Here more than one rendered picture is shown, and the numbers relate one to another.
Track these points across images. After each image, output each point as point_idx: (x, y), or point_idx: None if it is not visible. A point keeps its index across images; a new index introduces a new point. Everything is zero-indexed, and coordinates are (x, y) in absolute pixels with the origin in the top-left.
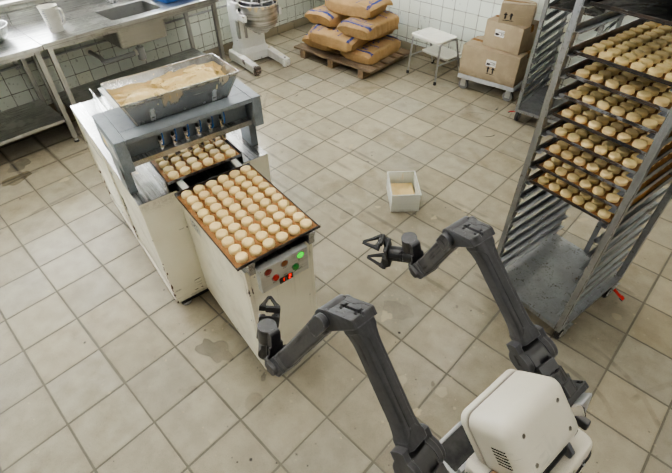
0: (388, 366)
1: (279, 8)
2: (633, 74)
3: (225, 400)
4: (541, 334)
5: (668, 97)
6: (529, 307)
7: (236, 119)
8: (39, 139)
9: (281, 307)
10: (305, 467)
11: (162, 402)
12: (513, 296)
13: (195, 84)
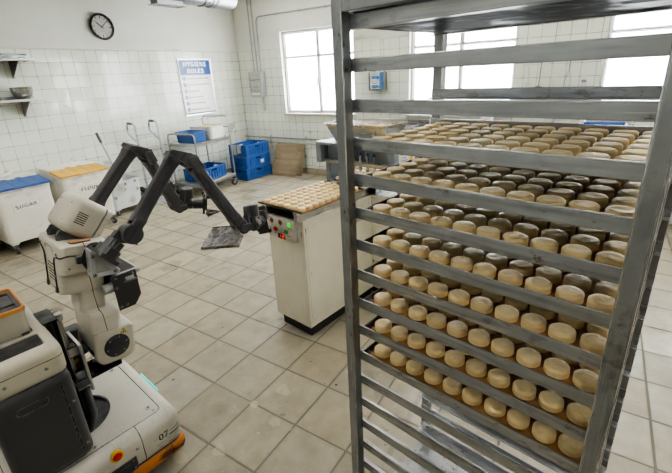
0: (113, 168)
1: None
2: (458, 165)
3: (262, 308)
4: (133, 222)
5: (392, 175)
6: None
7: (387, 164)
8: None
9: (285, 264)
10: (214, 350)
11: (260, 288)
12: (146, 190)
13: (359, 125)
